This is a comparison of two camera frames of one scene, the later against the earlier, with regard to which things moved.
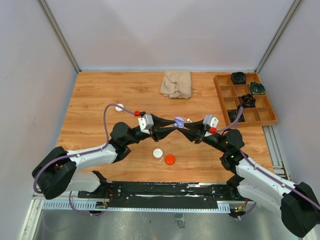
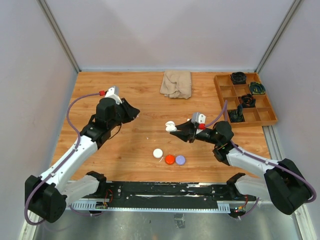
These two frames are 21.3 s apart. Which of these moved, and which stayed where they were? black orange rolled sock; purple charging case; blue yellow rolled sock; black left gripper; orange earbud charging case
Moved: black left gripper; purple charging case
Stayed: black orange rolled sock; orange earbud charging case; blue yellow rolled sock
